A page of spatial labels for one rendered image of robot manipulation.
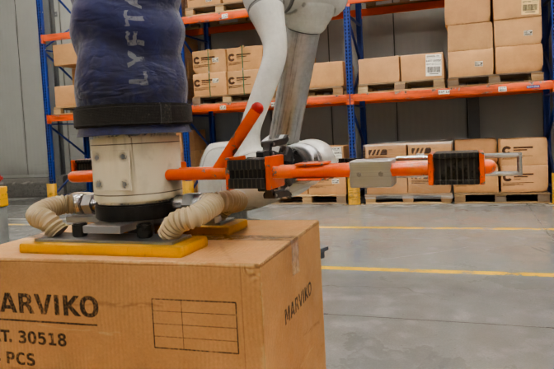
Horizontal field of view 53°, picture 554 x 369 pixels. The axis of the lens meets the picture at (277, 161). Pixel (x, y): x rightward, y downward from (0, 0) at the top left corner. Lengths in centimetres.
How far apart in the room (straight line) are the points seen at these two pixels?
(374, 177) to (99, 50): 53
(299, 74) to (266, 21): 27
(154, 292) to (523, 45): 750
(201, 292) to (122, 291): 14
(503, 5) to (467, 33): 56
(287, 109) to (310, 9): 32
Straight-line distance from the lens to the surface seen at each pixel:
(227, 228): 110
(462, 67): 809
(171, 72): 106
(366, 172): 93
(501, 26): 817
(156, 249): 96
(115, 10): 105
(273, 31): 148
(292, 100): 173
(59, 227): 112
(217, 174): 101
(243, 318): 89
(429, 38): 947
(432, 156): 90
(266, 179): 96
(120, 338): 101
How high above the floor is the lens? 115
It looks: 3 degrees down
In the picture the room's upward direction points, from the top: 3 degrees counter-clockwise
